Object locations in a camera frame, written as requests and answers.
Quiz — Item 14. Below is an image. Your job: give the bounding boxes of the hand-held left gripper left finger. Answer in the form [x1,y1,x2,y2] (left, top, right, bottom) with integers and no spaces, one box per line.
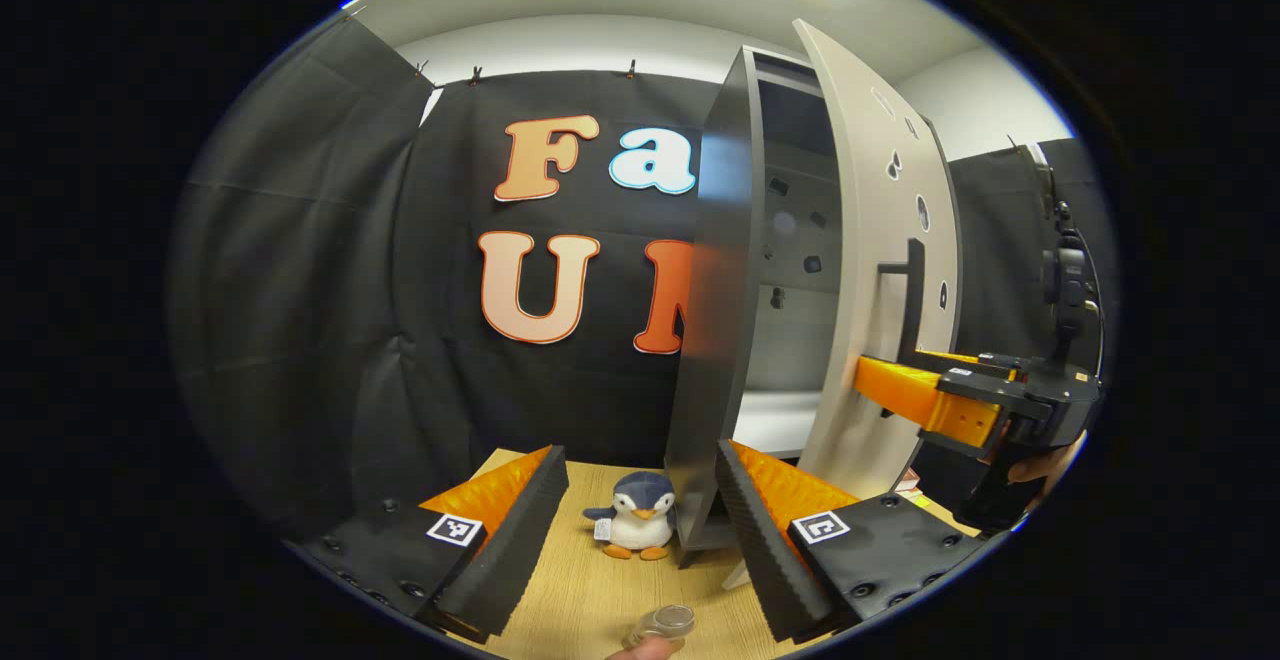
[283,445,571,646]

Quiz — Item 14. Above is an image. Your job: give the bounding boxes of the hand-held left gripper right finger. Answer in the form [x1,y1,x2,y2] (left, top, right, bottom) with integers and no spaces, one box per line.
[712,438,986,644]

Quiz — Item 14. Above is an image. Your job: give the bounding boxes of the dark grey cabinet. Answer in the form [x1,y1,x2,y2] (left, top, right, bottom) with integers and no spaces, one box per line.
[663,45,846,569]

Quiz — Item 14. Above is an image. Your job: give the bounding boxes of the penguin plush toy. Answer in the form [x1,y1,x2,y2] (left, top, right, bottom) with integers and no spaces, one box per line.
[583,471,678,561]

